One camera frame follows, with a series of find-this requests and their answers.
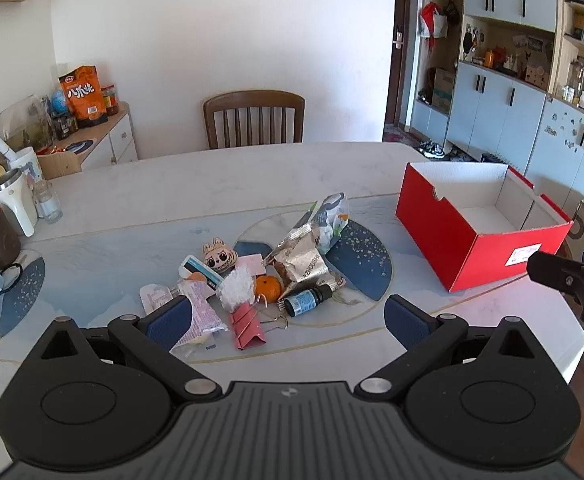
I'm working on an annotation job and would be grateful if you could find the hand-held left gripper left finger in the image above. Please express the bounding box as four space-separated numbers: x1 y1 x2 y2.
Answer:
39 296 223 403

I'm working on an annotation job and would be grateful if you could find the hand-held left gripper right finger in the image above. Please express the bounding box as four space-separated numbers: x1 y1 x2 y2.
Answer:
354 294 545 403

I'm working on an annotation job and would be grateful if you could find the white plastic packet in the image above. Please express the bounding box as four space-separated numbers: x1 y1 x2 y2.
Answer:
139 284 183 313

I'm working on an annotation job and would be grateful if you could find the pink printed sachet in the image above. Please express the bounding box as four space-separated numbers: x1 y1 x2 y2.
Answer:
174 280 230 348

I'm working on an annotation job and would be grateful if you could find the small white teal box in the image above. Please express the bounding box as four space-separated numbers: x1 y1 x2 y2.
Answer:
178 255 226 291

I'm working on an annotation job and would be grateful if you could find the red cardboard box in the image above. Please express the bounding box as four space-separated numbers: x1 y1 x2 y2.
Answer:
396 161 574 294

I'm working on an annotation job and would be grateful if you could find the white plastic wrapper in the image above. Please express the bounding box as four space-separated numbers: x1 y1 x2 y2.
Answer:
216 266 257 312

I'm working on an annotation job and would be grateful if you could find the pink binder clip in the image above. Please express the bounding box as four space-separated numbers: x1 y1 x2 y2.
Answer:
228 301 290 352

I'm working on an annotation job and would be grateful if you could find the beige monster plush toy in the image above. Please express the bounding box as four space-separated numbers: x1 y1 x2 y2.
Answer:
202 237 231 272

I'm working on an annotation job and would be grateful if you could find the small pink box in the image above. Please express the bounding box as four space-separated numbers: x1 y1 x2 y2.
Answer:
234 253 265 277

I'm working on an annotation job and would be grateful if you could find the orange tangerine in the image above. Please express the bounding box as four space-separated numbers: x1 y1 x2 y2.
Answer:
253 275 283 304

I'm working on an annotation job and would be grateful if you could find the dark bottle blue label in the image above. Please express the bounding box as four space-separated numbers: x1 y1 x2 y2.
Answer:
284 283 334 317

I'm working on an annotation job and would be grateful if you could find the white grey tissue pack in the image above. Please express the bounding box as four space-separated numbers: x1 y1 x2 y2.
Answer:
292 192 351 256

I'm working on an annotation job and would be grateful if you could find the white marble desktop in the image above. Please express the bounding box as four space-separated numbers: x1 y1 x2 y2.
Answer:
0 140 584 478

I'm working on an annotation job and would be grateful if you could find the blue printed table mat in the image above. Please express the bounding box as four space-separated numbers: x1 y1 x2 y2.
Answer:
0 192 567 381

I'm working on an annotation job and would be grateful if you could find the clear glass cup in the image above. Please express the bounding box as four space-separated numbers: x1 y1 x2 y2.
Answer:
32 180 64 225

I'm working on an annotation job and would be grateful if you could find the patterned rug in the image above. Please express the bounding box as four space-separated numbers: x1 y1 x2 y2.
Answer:
383 127 423 143

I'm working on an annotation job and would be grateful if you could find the white side cabinet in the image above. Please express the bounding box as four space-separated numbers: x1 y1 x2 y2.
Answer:
37 101 139 181

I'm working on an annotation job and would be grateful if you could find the small cardboard box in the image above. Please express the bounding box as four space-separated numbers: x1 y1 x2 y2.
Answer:
36 150 84 181

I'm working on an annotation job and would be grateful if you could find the dark blue round pad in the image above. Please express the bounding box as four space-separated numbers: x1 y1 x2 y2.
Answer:
54 138 95 153

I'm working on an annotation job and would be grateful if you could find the cardboard box in cabinet nook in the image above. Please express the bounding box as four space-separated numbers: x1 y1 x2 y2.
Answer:
431 67 456 113

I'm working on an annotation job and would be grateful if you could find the white patterned tin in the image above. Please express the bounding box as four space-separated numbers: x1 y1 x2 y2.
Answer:
4 147 43 183

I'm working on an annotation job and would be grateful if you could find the dark jar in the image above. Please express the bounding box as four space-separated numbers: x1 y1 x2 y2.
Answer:
52 112 79 141

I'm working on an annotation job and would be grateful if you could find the brown wooden chair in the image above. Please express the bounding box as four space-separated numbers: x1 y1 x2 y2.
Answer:
203 90 306 151

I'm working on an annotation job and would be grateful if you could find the red lidded jar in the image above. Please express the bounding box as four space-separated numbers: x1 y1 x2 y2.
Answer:
101 84 120 116

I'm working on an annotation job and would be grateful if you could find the orange snack bag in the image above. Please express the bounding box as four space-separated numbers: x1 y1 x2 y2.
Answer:
58 65 109 128

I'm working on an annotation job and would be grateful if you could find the clear glass terrarium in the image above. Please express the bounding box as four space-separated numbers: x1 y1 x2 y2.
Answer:
0 95 55 153

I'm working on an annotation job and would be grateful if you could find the dark brown door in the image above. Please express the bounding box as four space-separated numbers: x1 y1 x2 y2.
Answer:
384 0 425 128

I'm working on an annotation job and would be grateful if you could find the red white hanging bag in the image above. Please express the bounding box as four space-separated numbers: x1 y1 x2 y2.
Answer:
418 2 448 39

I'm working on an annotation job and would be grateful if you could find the pale blue wall cabinet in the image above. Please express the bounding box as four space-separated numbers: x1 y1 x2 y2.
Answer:
412 0 584 211

